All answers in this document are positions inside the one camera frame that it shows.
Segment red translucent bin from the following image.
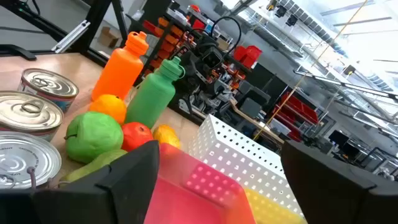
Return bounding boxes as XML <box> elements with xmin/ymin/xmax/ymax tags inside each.
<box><xmin>143</xmin><ymin>142</ymin><xmax>257</xmax><ymax>224</ymax></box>

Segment shelf with orange bins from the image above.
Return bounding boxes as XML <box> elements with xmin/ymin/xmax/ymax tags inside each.
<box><xmin>141</xmin><ymin>17</ymin><xmax>200</xmax><ymax>77</ymax></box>

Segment black metal table frame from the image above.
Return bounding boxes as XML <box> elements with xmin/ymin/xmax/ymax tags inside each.
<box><xmin>0</xmin><ymin>0</ymin><xmax>130</xmax><ymax>68</ymax></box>

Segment yellow toy mango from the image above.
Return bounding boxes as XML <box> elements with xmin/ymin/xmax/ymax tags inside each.
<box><xmin>152</xmin><ymin>124</ymin><xmax>182</xmax><ymax>149</ymax></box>

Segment silver tin can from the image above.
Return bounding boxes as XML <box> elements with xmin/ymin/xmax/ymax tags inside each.
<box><xmin>0</xmin><ymin>90</ymin><xmax>65</xmax><ymax>142</ymax></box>
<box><xmin>0</xmin><ymin>131</ymin><xmax>62</xmax><ymax>190</ymax></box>
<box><xmin>17</xmin><ymin>68</ymin><xmax>80</xmax><ymax>113</ymax></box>

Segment green toy pear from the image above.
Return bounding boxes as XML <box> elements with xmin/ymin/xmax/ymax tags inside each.
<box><xmin>60</xmin><ymin>149</ymin><xmax>128</xmax><ymax>184</ymax></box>

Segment silver aluminium bracket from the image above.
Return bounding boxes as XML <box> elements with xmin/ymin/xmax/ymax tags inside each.
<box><xmin>51</xmin><ymin>20</ymin><xmax>91</xmax><ymax>54</ymax></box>

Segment orange toy fruit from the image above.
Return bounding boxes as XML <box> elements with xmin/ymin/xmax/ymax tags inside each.
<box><xmin>89</xmin><ymin>94</ymin><xmax>127</xmax><ymax>124</ymax></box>

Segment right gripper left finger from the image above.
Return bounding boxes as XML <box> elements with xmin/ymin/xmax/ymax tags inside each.
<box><xmin>0</xmin><ymin>139</ymin><xmax>160</xmax><ymax>224</ymax></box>

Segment red toy apple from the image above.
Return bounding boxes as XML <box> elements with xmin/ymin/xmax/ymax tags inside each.
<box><xmin>121</xmin><ymin>122</ymin><xmax>154</xmax><ymax>152</ymax></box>

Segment yellow translucent bin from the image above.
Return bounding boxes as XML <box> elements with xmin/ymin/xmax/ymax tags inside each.
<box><xmin>244</xmin><ymin>188</ymin><xmax>307</xmax><ymax>224</ymax></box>

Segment rack of red bins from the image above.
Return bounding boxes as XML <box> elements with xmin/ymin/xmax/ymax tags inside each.
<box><xmin>273</xmin><ymin>91</ymin><xmax>320</xmax><ymax>141</ymax></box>

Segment cardboard box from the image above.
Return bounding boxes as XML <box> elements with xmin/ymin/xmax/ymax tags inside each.
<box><xmin>97</xmin><ymin>26</ymin><xmax>121</xmax><ymax>49</ymax></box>

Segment green toy apple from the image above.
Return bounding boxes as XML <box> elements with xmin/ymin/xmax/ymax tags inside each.
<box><xmin>64</xmin><ymin>111</ymin><xmax>124</xmax><ymax>164</ymax></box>

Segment white perforated basket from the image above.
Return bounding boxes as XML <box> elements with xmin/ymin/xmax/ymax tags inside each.
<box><xmin>188</xmin><ymin>114</ymin><xmax>304</xmax><ymax>217</ymax></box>

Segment green plastic bottle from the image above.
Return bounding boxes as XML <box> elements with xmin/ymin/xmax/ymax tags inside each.
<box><xmin>124</xmin><ymin>56</ymin><xmax>186</xmax><ymax>129</ymax></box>

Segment red storage bins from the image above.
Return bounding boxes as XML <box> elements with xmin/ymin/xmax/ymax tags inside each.
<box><xmin>233</xmin><ymin>45</ymin><xmax>263</xmax><ymax>70</ymax></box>

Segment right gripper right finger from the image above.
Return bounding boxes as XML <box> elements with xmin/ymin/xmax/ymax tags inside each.
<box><xmin>281</xmin><ymin>139</ymin><xmax>398</xmax><ymax>224</ymax></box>

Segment orange plastic bottle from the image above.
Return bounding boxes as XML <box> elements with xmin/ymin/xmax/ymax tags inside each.
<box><xmin>91</xmin><ymin>30</ymin><xmax>149</xmax><ymax>102</ymax></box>

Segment long yellow cable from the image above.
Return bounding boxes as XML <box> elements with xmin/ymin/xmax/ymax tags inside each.
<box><xmin>253</xmin><ymin>0</ymin><xmax>369</xmax><ymax>141</ymax></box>

